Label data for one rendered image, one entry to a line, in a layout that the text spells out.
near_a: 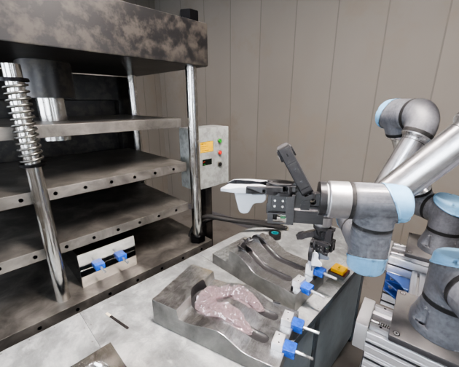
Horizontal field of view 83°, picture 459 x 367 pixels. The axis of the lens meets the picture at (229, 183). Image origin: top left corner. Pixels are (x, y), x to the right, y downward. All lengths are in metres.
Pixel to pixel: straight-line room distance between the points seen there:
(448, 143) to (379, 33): 2.17
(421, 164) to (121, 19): 1.14
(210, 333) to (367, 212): 0.68
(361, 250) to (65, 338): 1.06
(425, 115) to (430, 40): 1.69
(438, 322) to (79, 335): 1.15
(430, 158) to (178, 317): 0.91
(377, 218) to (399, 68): 2.26
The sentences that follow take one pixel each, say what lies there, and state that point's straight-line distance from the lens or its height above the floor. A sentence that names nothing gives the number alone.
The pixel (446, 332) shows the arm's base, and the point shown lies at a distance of 0.92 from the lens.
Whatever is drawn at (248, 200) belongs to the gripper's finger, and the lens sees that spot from 0.53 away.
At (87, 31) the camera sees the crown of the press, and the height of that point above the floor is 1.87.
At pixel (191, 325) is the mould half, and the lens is 1.06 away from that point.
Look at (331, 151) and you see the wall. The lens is 2.87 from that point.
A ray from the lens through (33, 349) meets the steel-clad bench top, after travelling 1.28.
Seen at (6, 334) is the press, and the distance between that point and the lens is 1.42.
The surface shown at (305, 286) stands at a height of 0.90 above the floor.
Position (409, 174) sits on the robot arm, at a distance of 0.71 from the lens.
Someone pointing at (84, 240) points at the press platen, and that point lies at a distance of 1.40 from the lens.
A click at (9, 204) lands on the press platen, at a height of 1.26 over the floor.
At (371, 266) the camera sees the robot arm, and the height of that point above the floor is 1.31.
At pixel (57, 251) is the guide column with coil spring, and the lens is 1.34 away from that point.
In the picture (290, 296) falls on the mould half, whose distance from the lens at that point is 1.19.
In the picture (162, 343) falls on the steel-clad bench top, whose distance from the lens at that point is 1.12.
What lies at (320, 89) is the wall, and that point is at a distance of 2.88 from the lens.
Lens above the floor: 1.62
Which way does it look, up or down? 17 degrees down
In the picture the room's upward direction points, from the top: straight up
